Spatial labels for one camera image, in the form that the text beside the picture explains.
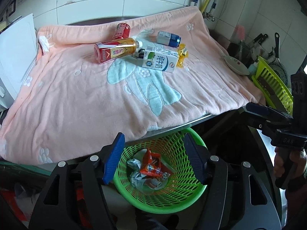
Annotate person's right hand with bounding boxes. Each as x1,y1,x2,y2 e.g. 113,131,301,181
273,146,307,193

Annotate ceramic bowl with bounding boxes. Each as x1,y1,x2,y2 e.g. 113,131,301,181
224,56,250,76

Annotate dark utensil holder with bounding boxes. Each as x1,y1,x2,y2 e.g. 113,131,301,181
228,41,252,58

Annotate small pale bottle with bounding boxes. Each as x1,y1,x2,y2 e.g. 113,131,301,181
248,62,259,76

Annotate black handled knives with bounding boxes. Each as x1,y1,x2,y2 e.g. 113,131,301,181
249,34,268,47

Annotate silver foil wrapper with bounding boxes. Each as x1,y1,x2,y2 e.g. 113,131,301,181
127,159,147,192

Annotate grey pipe with valve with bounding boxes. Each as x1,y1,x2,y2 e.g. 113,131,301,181
207,0,220,22

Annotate red and gold drink bottle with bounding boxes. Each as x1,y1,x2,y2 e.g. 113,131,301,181
94,38,141,64

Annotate black frying pan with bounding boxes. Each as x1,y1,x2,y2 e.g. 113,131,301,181
270,32,289,87

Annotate white toaster oven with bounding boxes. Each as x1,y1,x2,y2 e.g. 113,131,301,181
0,13,39,108

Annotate kitchen cleaver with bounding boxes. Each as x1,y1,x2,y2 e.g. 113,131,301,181
258,77,286,111

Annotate orange snack packet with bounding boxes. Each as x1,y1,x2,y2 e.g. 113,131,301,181
140,148,165,178

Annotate blue and silver can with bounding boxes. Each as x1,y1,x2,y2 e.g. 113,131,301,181
157,31,181,48

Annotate pink bunny blanket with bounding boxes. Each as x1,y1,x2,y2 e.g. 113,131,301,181
0,6,265,166

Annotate yellow snack packet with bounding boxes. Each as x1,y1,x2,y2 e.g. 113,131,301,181
176,44,189,69

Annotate pink brush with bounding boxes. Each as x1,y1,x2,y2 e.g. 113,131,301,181
234,25,246,41

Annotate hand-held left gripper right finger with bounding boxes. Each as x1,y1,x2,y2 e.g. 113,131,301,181
183,132,282,230

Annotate white milk carton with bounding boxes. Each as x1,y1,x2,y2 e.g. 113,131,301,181
141,45,180,73

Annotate lime green dish rack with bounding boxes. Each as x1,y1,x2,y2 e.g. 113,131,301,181
251,56,294,114

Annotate red soda can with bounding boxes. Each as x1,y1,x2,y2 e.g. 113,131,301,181
113,23,130,40

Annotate green plastic basket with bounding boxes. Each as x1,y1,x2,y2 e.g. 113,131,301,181
113,127,209,213

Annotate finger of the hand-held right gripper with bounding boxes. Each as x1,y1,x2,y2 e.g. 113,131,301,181
249,117,291,145
245,102,294,125

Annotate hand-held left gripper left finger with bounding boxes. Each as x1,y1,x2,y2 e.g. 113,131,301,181
29,132,125,230

